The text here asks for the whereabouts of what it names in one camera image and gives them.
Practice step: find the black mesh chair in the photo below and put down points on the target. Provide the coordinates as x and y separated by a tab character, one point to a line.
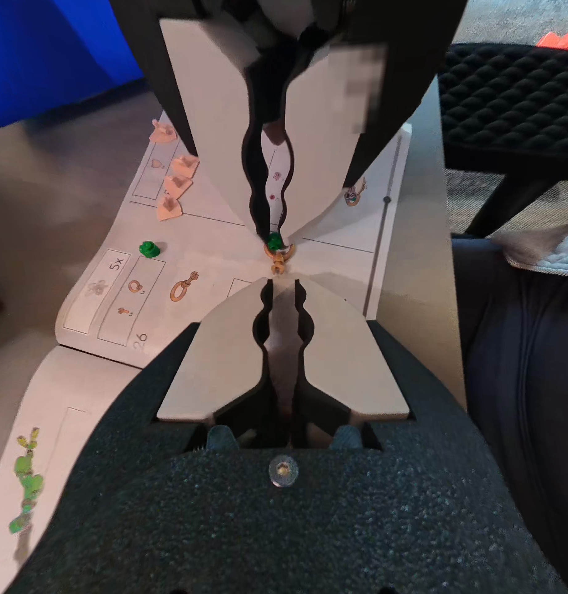
497	93

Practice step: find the grey zip jacket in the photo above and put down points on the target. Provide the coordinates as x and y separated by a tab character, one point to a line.
534	255

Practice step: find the green stud piece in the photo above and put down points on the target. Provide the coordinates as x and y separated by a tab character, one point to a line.
274	240
149	249

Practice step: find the pink petal piece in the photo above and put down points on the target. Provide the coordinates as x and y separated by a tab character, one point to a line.
184	165
169	209
162	133
177	185

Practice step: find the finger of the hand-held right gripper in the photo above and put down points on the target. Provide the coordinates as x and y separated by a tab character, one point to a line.
325	139
209	116

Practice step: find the red panel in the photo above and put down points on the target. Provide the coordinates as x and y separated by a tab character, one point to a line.
562	39

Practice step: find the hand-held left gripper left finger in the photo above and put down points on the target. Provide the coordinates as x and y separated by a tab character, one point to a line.
219	362

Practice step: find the open instruction booklet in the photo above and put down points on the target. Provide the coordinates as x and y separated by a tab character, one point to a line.
209	260

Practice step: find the person's dark trousers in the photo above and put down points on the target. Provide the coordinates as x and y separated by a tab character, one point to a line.
520	394

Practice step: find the grey desk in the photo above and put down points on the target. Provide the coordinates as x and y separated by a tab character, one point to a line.
56	185

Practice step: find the blue plastic storage bin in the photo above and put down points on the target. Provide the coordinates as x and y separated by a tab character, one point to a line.
42	46

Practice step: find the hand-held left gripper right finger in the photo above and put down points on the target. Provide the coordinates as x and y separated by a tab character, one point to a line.
349	362

